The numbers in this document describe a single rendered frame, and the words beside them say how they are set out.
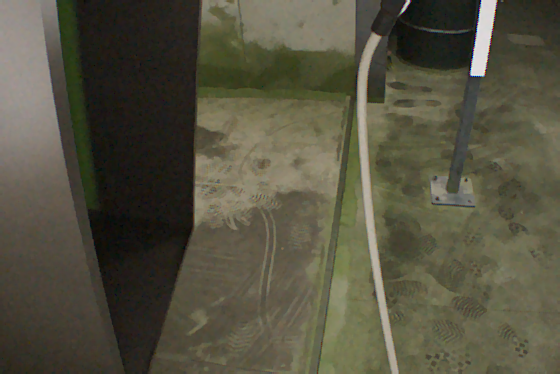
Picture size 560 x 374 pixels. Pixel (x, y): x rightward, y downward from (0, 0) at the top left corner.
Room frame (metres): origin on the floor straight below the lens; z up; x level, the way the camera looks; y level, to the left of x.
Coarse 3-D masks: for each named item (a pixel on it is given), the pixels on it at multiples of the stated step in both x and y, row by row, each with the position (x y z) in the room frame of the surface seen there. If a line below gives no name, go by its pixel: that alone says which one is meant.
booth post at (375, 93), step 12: (360, 0) 2.42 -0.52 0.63; (372, 0) 2.40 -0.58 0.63; (360, 12) 2.42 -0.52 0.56; (372, 12) 2.40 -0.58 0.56; (360, 24) 2.42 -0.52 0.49; (360, 36) 2.42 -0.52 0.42; (384, 36) 2.39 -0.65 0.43; (360, 48) 2.42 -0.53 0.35; (384, 48) 2.38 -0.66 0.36; (360, 60) 2.41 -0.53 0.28; (372, 60) 2.40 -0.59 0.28; (384, 60) 2.38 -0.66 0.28; (372, 72) 2.40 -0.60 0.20; (384, 72) 2.38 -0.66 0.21; (372, 84) 2.40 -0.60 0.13; (384, 84) 2.38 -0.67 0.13; (372, 96) 2.40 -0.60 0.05; (384, 96) 2.38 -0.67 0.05
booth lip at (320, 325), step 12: (348, 108) 2.28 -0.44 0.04; (348, 120) 2.15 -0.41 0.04; (348, 132) 2.04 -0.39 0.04; (348, 144) 1.93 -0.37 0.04; (336, 204) 1.48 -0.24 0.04; (336, 216) 1.40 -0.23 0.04; (336, 228) 1.33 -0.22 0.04; (336, 240) 1.28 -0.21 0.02; (324, 288) 1.03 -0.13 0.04; (324, 300) 0.98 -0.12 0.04; (324, 312) 0.93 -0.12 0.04; (324, 324) 0.88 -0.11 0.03; (312, 348) 0.79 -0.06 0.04; (312, 360) 0.74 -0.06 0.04; (312, 372) 0.70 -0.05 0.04
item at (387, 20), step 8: (384, 0) 0.63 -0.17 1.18; (392, 0) 0.62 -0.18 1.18; (400, 0) 0.62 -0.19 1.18; (408, 0) 0.62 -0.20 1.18; (384, 8) 0.64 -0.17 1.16; (392, 8) 0.63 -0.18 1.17; (400, 8) 0.62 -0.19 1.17; (376, 16) 0.65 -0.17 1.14; (384, 16) 0.64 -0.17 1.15; (392, 16) 0.63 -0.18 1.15; (376, 24) 0.65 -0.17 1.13; (384, 24) 0.64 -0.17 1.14; (392, 24) 0.64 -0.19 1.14; (376, 32) 0.65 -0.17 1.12; (384, 32) 0.65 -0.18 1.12
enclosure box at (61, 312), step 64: (0, 0) 0.36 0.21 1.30; (64, 0) 1.00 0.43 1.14; (128, 0) 0.97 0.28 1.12; (192, 0) 0.95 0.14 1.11; (0, 64) 0.36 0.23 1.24; (64, 64) 1.00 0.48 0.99; (128, 64) 0.98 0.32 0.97; (192, 64) 0.96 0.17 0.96; (0, 128) 0.37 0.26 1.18; (64, 128) 0.37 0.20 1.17; (128, 128) 0.98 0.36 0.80; (192, 128) 0.96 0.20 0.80; (0, 192) 0.37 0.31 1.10; (64, 192) 0.36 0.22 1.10; (128, 192) 0.99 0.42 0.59; (192, 192) 0.97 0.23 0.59; (0, 256) 0.38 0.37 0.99; (64, 256) 0.37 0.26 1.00; (128, 256) 0.84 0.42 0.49; (0, 320) 0.39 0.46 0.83; (64, 320) 0.37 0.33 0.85; (128, 320) 0.64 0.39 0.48
